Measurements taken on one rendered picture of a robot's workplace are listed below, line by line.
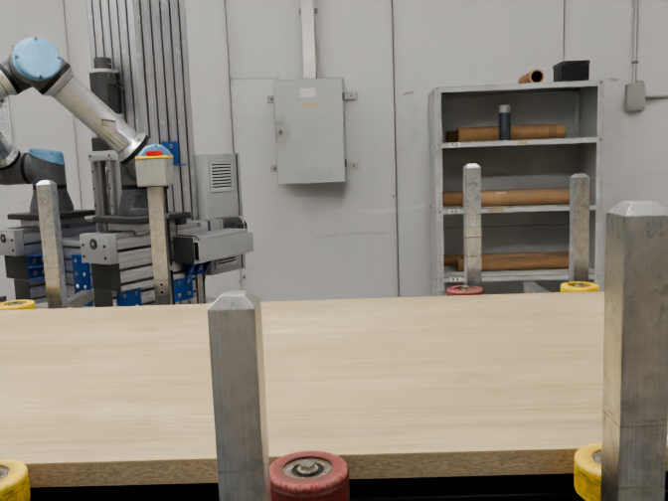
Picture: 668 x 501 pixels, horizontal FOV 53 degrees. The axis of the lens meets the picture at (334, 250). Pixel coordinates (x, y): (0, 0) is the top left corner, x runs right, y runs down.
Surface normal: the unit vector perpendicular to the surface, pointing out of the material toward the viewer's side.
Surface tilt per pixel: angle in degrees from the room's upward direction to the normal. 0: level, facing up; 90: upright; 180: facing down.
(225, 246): 90
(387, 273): 90
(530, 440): 0
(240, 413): 90
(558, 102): 90
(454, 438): 0
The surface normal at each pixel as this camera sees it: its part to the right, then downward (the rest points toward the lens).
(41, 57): 0.44, 0.01
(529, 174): -0.07, 0.14
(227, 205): 0.83, 0.05
